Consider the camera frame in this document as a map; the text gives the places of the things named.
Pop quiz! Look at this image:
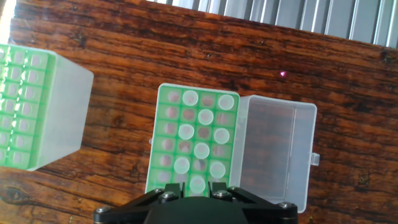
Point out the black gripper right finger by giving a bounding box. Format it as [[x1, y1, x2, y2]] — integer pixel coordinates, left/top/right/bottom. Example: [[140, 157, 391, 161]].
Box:
[[210, 182, 300, 224]]

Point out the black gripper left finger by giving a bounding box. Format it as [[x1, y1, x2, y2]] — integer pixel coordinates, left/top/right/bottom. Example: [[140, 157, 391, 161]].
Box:
[[93, 182, 187, 224]]

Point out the tall green pipette tip holder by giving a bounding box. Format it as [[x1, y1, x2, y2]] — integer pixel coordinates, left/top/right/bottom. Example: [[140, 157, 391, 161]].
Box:
[[144, 83, 323, 214]]

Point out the brown wooden board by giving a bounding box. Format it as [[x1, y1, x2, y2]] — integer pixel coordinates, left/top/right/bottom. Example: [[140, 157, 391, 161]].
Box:
[[0, 0, 398, 224]]

